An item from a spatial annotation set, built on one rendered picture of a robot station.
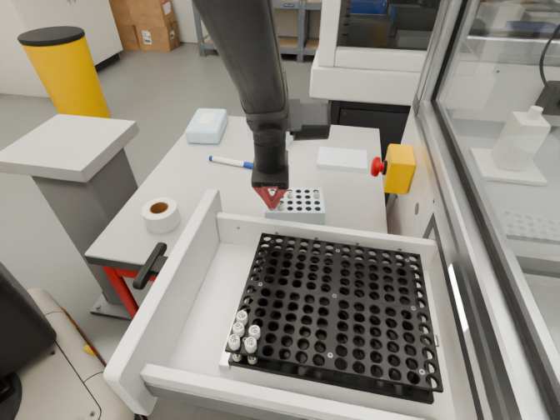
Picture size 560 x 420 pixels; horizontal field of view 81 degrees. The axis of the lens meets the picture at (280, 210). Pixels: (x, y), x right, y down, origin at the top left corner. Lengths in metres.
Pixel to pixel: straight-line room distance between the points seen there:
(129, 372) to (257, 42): 0.33
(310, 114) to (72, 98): 2.53
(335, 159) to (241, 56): 0.58
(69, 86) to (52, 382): 2.15
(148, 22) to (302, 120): 4.27
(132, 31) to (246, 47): 4.55
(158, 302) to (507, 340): 0.33
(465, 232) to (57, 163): 0.95
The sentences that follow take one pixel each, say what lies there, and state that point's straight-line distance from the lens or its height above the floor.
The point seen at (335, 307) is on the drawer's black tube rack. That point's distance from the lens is 0.41.
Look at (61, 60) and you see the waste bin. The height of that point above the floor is 0.52.
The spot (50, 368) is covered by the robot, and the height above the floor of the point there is 0.28.
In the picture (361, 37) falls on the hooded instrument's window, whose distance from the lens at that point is 1.09.
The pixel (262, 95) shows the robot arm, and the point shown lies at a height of 1.09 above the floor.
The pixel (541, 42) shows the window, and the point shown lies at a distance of 0.40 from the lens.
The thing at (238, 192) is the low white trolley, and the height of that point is 0.76.
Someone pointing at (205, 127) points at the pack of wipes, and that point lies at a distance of 0.96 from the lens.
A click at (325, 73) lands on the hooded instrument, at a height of 0.89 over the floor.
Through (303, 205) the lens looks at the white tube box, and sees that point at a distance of 0.68.
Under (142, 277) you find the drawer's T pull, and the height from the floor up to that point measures 0.91.
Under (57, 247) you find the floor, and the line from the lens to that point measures 2.01.
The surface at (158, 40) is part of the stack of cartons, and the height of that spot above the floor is 0.13.
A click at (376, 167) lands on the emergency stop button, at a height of 0.89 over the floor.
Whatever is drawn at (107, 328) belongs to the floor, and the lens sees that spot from 1.57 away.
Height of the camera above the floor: 1.24
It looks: 42 degrees down
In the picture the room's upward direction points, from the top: straight up
